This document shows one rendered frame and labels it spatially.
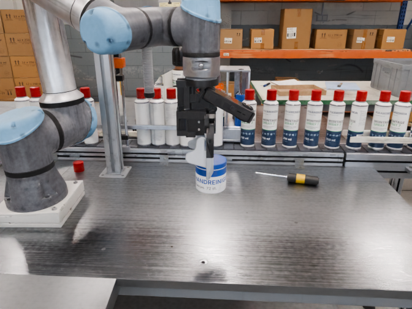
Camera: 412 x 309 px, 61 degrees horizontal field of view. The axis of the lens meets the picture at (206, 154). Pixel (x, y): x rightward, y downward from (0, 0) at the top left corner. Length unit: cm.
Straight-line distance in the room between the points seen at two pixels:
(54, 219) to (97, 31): 50
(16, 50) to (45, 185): 383
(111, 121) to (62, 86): 21
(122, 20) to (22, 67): 411
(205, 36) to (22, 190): 57
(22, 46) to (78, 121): 371
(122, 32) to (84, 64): 538
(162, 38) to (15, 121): 40
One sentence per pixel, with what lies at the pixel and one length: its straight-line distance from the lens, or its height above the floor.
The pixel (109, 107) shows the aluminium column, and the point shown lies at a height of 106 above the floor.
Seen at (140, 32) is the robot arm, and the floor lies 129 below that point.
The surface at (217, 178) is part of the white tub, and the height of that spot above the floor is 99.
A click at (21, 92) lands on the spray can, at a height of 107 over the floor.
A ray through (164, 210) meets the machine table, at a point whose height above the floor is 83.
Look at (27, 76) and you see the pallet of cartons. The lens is 471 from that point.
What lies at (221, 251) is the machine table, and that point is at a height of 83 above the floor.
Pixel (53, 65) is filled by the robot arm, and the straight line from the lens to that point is 98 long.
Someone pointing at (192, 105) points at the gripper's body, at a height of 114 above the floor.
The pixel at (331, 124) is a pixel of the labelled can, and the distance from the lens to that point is 127.
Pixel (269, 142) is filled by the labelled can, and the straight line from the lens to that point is 125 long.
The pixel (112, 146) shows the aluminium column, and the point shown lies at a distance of 116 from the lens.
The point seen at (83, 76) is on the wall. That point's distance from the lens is 603.
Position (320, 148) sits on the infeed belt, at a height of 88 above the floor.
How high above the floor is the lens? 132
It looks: 22 degrees down
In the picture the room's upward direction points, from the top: straight up
